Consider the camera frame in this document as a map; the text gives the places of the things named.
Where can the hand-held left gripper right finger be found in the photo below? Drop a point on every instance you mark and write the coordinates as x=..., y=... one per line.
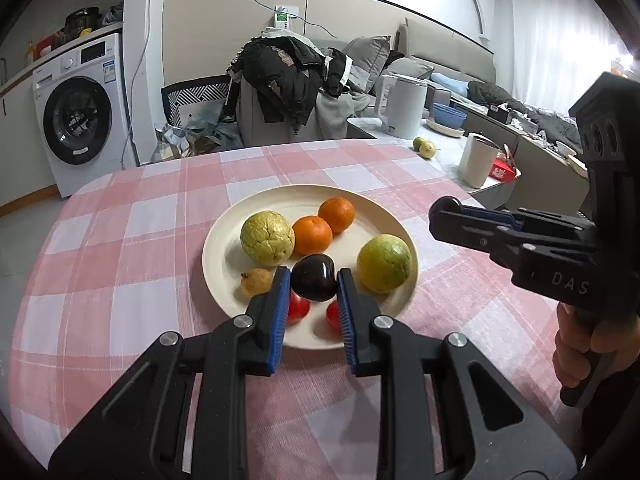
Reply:
x=346, y=320

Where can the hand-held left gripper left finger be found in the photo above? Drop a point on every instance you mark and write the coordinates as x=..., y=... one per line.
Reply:
x=280, y=320

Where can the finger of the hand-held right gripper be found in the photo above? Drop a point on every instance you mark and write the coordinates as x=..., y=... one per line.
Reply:
x=465, y=232
x=492, y=216

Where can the red tomato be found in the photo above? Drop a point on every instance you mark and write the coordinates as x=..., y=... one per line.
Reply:
x=333, y=316
x=299, y=307

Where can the small yellow-brown fruit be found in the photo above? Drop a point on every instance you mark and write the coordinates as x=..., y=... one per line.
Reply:
x=256, y=285

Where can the dark purple fruit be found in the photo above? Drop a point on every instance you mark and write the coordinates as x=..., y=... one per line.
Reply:
x=314, y=277

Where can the cream round plate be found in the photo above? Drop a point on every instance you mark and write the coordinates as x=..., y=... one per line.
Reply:
x=227, y=265

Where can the pale yellow guava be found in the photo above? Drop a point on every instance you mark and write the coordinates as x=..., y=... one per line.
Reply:
x=265, y=237

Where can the orange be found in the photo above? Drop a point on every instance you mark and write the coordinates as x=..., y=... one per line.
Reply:
x=312, y=235
x=337, y=214

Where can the person's right forearm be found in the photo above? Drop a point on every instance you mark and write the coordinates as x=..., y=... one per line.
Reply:
x=620, y=400

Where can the person's right hand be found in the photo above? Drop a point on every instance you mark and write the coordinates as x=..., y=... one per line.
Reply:
x=567, y=345

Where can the red box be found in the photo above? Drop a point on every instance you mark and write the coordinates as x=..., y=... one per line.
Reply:
x=502, y=172

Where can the white cup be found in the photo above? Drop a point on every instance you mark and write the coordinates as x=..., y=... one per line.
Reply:
x=475, y=165

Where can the yellow-green citrus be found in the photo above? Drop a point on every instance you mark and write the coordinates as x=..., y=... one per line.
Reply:
x=384, y=264

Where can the white marble table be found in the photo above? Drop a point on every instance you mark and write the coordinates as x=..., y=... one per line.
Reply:
x=447, y=160

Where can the small yellow citrus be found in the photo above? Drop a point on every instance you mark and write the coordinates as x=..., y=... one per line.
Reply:
x=428, y=149

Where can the white shallow dish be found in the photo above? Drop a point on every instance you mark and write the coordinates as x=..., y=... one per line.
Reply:
x=447, y=132

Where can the small green citrus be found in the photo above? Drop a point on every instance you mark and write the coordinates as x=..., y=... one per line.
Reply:
x=418, y=142

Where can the stack of blue bowls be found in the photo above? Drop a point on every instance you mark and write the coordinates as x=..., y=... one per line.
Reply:
x=449, y=114

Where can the dark blanket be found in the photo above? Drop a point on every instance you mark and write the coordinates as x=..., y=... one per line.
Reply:
x=500, y=96

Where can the white electric kettle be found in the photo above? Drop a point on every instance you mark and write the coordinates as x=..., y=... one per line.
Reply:
x=405, y=105

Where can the pink checked tablecloth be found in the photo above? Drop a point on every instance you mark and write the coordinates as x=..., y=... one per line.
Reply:
x=150, y=240

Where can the white curtain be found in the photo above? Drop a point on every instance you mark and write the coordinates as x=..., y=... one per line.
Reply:
x=550, y=35

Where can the beige sofa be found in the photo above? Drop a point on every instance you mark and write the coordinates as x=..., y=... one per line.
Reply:
x=450, y=45

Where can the grey cushion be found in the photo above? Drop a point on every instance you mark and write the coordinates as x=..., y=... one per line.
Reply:
x=370, y=57

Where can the grey armchair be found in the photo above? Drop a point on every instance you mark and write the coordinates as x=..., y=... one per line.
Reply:
x=250, y=120

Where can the bags on floor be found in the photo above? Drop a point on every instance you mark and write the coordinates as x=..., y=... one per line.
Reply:
x=195, y=135

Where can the pile of dark clothes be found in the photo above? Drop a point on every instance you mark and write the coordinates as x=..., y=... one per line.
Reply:
x=280, y=80

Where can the black patterned chair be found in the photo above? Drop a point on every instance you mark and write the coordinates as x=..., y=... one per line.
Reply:
x=195, y=94

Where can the white washing machine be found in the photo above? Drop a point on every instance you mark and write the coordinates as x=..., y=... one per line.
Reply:
x=110, y=125

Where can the black pot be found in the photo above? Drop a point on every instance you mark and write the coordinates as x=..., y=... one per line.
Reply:
x=81, y=20

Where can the white green wall device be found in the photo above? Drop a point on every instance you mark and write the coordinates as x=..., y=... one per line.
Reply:
x=281, y=19

